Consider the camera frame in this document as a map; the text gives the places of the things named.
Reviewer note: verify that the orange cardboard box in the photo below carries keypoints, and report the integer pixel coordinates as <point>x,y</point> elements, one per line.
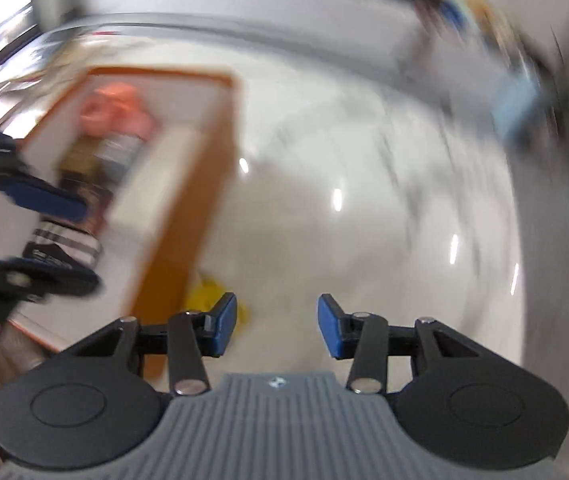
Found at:
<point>184,210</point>

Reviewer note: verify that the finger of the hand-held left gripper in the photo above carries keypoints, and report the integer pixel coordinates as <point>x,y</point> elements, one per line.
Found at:
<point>47,202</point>
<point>49,280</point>

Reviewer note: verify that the pink object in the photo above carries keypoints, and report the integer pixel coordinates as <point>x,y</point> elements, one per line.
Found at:
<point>112,110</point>

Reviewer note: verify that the yellow object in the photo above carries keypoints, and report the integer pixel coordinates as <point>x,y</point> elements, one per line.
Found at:
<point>209,292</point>

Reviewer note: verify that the striped black white box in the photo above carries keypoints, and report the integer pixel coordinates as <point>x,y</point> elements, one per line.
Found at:
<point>67,245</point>

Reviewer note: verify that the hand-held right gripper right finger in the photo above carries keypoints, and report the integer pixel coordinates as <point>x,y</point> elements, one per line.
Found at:
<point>328,327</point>

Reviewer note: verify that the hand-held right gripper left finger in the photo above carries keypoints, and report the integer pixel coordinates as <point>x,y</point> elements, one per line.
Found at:
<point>225,325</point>

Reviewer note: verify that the white marble cabinet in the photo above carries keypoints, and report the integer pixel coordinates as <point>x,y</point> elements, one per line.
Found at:
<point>264,15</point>

